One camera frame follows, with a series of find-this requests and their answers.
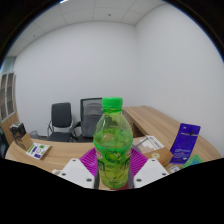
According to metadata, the wooden shelf cabinet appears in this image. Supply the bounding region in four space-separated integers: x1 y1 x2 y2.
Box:
0 71 20 146

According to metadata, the dark printed box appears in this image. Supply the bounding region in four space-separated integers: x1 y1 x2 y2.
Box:
9 122 27 144

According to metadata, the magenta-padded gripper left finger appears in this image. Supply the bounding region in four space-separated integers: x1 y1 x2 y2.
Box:
53 147 100 190

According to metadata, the green drink bottle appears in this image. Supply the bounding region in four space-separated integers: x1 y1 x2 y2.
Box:
92 96 134 190

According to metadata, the tan cardboard box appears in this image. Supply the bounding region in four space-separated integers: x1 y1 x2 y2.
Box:
14 133 34 152

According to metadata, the wooden side desk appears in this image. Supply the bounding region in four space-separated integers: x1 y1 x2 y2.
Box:
122 105 188 141

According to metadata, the purple hanging package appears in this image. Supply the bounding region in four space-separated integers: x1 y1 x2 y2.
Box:
169 123 202 165

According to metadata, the black office chair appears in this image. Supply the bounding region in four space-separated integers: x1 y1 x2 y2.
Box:
46 102 78 143

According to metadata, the white green purple leaflet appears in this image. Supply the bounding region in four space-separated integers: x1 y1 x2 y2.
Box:
25 142 52 160

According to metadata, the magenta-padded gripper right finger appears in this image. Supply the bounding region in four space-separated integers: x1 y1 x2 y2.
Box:
127 147 169 190

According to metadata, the black mesh chair, grey backrest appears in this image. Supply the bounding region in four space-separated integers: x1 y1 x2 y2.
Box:
73 97 104 139

